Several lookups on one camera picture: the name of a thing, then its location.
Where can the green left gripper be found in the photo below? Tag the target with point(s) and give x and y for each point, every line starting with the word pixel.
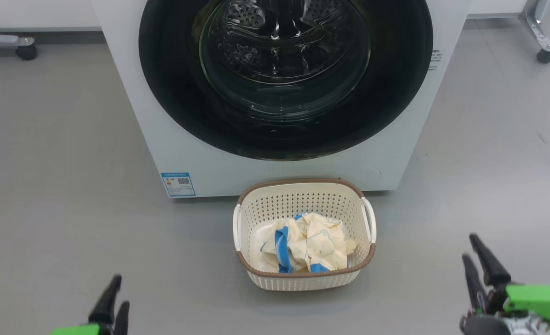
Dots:
pixel 82 330

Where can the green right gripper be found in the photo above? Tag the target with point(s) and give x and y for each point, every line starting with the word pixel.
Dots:
pixel 538 300

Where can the cream garment with bear print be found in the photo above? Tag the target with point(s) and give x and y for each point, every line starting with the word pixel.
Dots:
pixel 324 242

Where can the black glass washer door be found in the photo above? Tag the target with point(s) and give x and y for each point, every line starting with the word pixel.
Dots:
pixel 172 93

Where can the white front-load washing machine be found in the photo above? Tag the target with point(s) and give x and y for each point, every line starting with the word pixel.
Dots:
pixel 265 174

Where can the stainless steel washing machine drum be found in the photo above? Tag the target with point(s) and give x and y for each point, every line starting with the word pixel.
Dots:
pixel 284 56

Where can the blue energy label sticker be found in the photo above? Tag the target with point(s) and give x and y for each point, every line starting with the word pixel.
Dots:
pixel 177 184

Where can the cream perforated laundry basket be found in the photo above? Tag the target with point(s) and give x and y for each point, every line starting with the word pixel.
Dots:
pixel 303 197

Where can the grey frame leg with caster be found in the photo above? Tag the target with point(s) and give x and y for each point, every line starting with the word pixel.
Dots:
pixel 538 28
pixel 0 41

